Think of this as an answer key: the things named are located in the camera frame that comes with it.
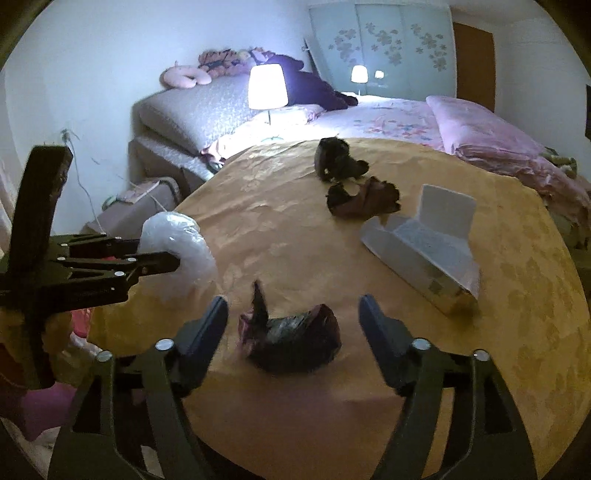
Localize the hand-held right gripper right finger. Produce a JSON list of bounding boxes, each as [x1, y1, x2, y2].
[[359, 294, 539, 480]]

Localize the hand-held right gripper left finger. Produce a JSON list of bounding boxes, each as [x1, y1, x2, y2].
[[47, 295, 229, 480]]

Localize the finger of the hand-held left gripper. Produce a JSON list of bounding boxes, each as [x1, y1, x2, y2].
[[46, 252, 182, 315], [50, 233, 144, 260]]

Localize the clear bubble wrap bag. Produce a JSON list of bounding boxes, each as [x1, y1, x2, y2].
[[137, 211, 219, 298]]

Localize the dark purple wrapper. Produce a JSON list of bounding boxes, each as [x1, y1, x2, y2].
[[238, 280, 343, 374]]

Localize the beige upholstered nightstand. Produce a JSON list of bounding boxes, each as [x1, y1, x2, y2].
[[83, 178, 183, 234]]

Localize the colourful book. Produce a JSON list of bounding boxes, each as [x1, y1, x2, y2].
[[117, 182, 160, 204]]

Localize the brown crumpled sock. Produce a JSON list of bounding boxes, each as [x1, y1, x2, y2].
[[325, 176, 400, 219]]

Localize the gold floral tablecloth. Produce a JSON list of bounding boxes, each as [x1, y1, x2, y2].
[[88, 137, 585, 480]]

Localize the grey patterned pillow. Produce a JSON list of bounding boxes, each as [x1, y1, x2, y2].
[[134, 74, 259, 153]]

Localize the black crumpled sock far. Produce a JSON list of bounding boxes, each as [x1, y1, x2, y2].
[[314, 137, 370, 182]]

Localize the pink neck pillow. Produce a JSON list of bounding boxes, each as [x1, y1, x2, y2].
[[160, 65, 213, 89]]

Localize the floral pink bed sheet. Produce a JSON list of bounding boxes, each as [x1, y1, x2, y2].
[[259, 95, 446, 151]]

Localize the folded pink quilt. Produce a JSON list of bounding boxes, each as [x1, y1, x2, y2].
[[425, 95, 591, 208]]

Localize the pile of plush toys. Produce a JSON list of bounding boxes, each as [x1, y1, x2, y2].
[[198, 47, 273, 77]]

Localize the white table lamp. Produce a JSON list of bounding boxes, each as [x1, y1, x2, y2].
[[248, 64, 289, 126]]

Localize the large purple plush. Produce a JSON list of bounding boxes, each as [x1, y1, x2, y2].
[[265, 54, 360, 112]]

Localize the brown wooden door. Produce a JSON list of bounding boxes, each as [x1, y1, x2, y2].
[[452, 21, 497, 114]]

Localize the floral sliding wardrobe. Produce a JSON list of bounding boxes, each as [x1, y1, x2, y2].
[[308, 2, 458, 100]]

